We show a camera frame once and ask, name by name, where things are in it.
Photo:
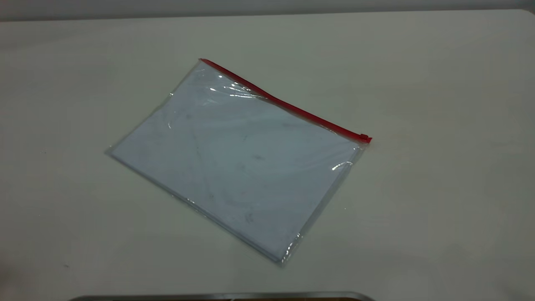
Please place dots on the grey metal frame edge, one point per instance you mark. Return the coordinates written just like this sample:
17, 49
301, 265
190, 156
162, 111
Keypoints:
209, 296

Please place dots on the white paper sheets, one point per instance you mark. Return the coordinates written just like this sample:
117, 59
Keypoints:
234, 167

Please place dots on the red zipper slider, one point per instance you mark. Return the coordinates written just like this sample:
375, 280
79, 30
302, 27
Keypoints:
365, 138

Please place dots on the clear plastic zip bag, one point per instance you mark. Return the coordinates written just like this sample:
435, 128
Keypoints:
334, 159

